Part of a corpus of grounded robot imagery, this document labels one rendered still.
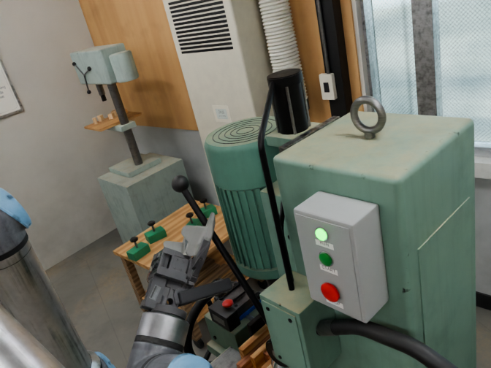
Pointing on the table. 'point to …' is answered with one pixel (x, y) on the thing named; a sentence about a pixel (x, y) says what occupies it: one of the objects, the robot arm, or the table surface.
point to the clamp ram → (254, 323)
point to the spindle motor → (244, 192)
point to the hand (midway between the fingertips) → (202, 223)
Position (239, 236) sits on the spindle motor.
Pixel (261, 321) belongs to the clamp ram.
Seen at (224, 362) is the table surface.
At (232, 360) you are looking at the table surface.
